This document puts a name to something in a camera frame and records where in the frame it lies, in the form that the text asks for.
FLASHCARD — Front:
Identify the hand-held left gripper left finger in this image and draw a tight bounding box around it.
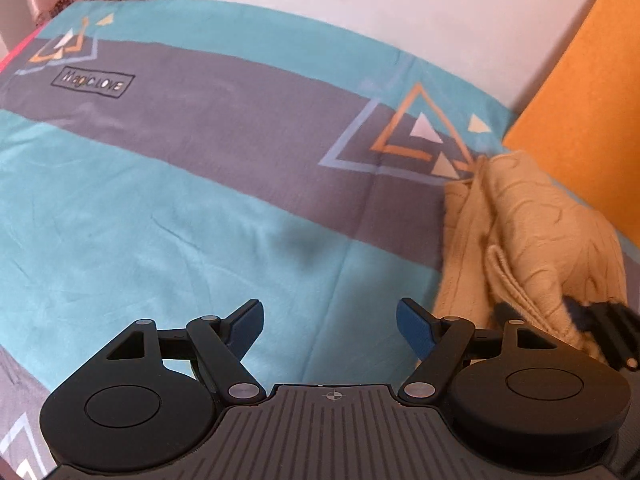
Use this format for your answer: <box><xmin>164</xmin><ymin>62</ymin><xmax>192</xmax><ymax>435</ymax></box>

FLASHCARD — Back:
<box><xmin>102</xmin><ymin>300</ymin><xmax>267</xmax><ymax>404</ymax></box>

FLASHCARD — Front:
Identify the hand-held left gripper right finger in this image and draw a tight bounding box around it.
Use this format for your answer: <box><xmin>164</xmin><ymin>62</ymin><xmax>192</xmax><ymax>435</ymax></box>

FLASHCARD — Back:
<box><xmin>396</xmin><ymin>298</ymin><xmax>558</xmax><ymax>404</ymax></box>

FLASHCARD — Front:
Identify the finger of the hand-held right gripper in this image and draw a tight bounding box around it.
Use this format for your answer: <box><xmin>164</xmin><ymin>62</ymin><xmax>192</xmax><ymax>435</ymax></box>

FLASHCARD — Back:
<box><xmin>564</xmin><ymin>297</ymin><xmax>640</xmax><ymax>372</ymax></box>
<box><xmin>491</xmin><ymin>301</ymin><xmax>527</xmax><ymax>322</ymax></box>

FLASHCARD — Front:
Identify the tan cable-knit cardigan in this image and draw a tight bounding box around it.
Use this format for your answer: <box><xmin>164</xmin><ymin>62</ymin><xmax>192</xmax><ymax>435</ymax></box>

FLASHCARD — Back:
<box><xmin>431</xmin><ymin>149</ymin><xmax>632</xmax><ymax>368</ymax></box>

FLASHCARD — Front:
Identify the teal grey printed bed sheet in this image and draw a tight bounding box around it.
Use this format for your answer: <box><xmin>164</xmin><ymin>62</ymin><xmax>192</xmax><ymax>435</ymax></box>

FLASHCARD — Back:
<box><xmin>0</xmin><ymin>0</ymin><xmax>621</xmax><ymax>478</ymax></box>

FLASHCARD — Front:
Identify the orange headboard panel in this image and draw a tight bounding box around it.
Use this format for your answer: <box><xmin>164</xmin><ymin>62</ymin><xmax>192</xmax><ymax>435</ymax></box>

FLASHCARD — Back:
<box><xmin>501</xmin><ymin>0</ymin><xmax>640</xmax><ymax>248</ymax></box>

